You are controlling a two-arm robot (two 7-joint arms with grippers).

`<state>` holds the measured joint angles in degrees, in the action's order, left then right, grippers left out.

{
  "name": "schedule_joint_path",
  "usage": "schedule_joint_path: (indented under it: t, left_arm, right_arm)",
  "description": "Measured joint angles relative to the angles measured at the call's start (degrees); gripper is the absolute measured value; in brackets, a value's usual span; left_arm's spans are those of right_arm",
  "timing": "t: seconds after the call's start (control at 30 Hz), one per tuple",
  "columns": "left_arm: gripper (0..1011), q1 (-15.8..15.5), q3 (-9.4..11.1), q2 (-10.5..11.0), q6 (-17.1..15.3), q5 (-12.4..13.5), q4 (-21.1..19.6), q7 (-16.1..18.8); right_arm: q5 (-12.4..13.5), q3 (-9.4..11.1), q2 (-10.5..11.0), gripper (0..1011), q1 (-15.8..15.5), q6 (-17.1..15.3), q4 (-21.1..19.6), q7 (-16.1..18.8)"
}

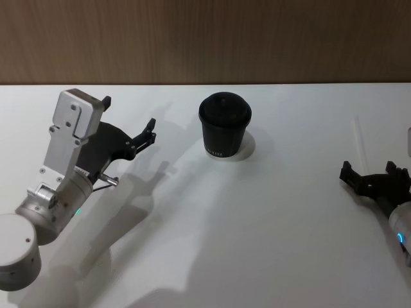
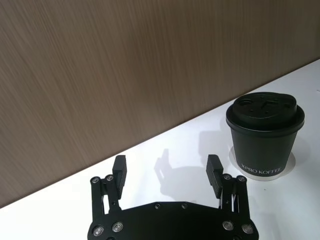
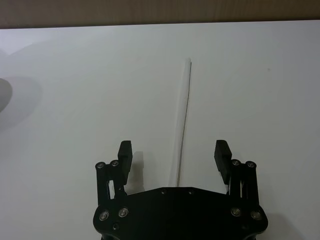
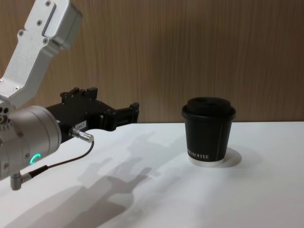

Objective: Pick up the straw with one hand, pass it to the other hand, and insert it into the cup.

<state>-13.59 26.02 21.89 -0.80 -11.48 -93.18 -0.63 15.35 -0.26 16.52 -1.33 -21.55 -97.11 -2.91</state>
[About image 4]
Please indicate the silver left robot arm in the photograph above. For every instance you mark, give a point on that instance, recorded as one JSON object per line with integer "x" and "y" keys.
{"x": 31, "y": 133}

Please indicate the black paper coffee cup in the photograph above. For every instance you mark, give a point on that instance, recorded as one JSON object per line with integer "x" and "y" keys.
{"x": 204, "y": 140}

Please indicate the black plastic cup lid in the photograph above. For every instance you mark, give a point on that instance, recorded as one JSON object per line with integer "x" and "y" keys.
{"x": 208, "y": 107}

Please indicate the white round coaster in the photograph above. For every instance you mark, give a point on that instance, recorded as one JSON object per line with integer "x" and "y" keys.
{"x": 234, "y": 157}

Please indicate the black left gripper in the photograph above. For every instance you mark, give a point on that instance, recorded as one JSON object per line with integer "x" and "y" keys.
{"x": 76, "y": 111}

